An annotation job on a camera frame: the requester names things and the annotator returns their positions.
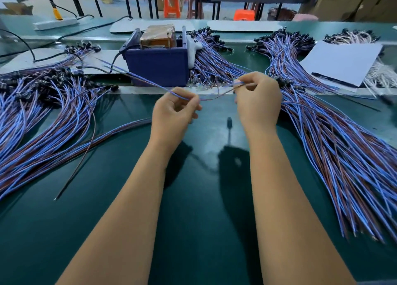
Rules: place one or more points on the person's left hand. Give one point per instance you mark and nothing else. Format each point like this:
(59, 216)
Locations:
(172, 120)

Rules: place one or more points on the person's right hand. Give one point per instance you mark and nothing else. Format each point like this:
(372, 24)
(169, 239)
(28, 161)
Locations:
(259, 105)

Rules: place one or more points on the blue plastic tester box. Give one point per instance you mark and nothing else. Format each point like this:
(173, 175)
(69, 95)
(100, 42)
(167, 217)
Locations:
(155, 67)

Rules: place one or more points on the person's left forearm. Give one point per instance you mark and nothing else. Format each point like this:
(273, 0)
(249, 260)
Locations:
(118, 229)

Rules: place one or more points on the person's right forearm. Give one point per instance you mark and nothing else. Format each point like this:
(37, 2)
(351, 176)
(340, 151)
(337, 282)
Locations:
(298, 216)

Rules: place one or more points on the white power strip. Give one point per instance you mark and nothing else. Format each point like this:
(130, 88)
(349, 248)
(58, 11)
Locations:
(56, 24)

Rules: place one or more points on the black pen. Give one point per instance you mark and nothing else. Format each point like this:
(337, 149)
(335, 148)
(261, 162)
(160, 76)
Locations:
(334, 80)

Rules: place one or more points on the white flat mat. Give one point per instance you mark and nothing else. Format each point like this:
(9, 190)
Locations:
(245, 26)
(127, 26)
(99, 61)

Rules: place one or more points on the brown cardboard block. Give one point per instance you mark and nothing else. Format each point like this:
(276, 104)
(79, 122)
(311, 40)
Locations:
(157, 36)

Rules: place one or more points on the orange plastic stool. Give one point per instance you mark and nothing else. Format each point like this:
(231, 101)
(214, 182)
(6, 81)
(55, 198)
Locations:
(172, 6)
(244, 15)

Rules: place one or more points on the white paper sheet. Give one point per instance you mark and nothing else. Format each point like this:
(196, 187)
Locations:
(341, 63)

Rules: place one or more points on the pink plastic stool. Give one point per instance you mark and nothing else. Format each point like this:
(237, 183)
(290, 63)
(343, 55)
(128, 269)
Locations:
(305, 18)

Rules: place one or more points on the stack of large cardboard boxes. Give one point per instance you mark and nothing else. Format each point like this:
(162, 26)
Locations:
(357, 1)

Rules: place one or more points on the orange plug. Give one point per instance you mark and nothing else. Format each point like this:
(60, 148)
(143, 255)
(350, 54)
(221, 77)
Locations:
(58, 13)

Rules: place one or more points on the open cardboard box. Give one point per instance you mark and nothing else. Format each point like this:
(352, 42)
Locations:
(15, 9)

